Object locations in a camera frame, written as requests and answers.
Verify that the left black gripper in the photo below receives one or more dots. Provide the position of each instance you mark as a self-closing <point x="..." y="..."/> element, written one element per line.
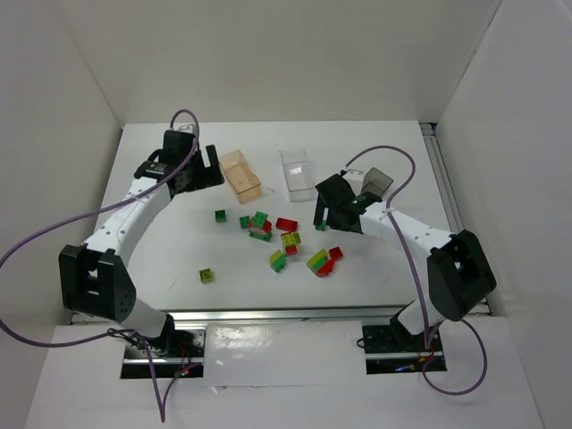
<point x="206" y="170"/>

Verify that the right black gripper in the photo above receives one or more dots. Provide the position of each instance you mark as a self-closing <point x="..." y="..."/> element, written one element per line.
<point x="331" y="214"/>

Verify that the red lego brick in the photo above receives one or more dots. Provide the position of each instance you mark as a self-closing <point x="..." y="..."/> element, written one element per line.
<point x="335" y="253"/>
<point x="285" y="224"/>

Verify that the yellow green red lego stack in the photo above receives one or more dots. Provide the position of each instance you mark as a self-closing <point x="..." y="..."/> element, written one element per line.
<point x="321" y="264"/>

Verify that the dark green lego cube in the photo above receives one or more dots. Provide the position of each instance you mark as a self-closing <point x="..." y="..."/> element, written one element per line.
<point x="220" y="216"/>

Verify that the lime green lego cube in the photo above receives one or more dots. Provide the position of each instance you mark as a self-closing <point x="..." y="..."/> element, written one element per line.
<point x="206" y="275"/>

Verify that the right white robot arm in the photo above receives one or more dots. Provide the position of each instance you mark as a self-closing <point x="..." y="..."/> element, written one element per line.
<point x="458" y="272"/>

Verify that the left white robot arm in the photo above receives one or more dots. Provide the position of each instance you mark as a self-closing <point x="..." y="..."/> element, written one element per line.
<point x="94" y="275"/>

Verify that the orange transparent container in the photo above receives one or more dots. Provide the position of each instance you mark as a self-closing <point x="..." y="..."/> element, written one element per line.
<point x="244" y="184"/>

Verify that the clear transparent container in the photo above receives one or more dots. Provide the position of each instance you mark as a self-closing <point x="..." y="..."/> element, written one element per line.
<point x="297" y="175"/>

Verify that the grey transparent container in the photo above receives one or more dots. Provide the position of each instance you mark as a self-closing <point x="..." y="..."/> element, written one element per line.
<point x="376" y="182"/>

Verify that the aluminium front rail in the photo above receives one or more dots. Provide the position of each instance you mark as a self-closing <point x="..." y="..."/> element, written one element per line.
<point x="283" y="314"/>

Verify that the aluminium side rail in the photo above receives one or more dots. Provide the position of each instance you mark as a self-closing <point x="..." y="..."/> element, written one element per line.
<point x="441" y="175"/>

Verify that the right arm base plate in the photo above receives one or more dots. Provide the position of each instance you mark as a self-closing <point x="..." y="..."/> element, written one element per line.
<point x="388" y="353"/>

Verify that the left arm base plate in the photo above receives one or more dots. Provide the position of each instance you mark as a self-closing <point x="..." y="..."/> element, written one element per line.
<point x="185" y="356"/>

